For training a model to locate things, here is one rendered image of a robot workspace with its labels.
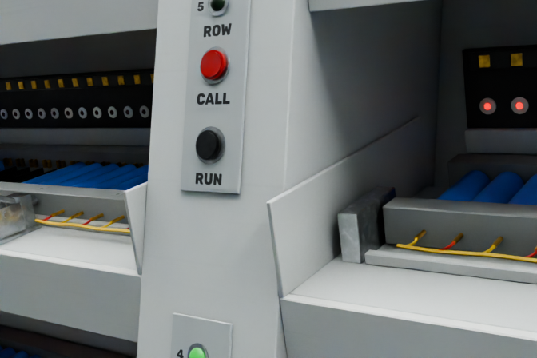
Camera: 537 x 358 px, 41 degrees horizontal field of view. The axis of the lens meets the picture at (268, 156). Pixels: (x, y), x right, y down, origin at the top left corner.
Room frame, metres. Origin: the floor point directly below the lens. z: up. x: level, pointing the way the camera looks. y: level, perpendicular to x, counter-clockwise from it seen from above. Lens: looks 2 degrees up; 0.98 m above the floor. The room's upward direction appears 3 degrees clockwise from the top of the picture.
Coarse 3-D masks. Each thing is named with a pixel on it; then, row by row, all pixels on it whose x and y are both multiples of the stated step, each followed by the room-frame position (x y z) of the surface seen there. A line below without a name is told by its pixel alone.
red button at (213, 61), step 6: (210, 54) 0.38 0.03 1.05; (216, 54) 0.38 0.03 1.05; (222, 54) 0.38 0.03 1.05; (204, 60) 0.38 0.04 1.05; (210, 60) 0.38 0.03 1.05; (216, 60) 0.38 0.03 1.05; (222, 60) 0.38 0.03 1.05; (204, 66) 0.38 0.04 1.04; (210, 66) 0.38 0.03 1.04; (216, 66) 0.38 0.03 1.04; (222, 66) 0.38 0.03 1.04; (204, 72) 0.38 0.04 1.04; (210, 72) 0.38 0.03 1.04; (216, 72) 0.38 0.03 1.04; (222, 72) 0.38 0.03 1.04; (210, 78) 0.38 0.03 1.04; (216, 78) 0.38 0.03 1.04
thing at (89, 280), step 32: (0, 128) 0.77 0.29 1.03; (32, 128) 0.74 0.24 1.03; (64, 128) 0.71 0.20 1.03; (96, 128) 0.69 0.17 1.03; (128, 128) 0.66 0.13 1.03; (128, 192) 0.40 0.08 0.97; (0, 256) 0.49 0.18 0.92; (32, 256) 0.47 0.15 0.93; (64, 256) 0.46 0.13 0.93; (96, 256) 0.45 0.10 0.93; (128, 256) 0.45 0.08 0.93; (0, 288) 0.50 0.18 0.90; (32, 288) 0.48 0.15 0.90; (64, 288) 0.46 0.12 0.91; (96, 288) 0.44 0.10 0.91; (128, 288) 0.42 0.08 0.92; (64, 320) 0.47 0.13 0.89; (96, 320) 0.45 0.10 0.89; (128, 320) 0.43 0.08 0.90
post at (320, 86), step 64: (256, 0) 0.37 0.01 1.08; (256, 64) 0.37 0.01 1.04; (320, 64) 0.38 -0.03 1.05; (384, 64) 0.45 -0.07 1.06; (256, 128) 0.37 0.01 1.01; (320, 128) 0.39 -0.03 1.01; (384, 128) 0.45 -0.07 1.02; (192, 192) 0.39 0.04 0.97; (256, 192) 0.37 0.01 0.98; (192, 256) 0.39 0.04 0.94; (256, 256) 0.37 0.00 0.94; (256, 320) 0.37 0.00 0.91
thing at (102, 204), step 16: (0, 192) 0.56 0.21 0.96; (16, 192) 0.55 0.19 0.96; (32, 192) 0.54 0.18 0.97; (48, 192) 0.53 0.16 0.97; (64, 192) 0.53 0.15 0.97; (80, 192) 0.52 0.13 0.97; (96, 192) 0.51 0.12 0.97; (112, 192) 0.51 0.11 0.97; (48, 208) 0.53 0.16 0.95; (64, 208) 0.52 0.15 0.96; (80, 208) 0.51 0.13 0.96; (96, 208) 0.50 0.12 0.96; (112, 208) 0.49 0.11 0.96; (48, 224) 0.51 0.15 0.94; (64, 224) 0.50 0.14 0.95; (80, 224) 0.49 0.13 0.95
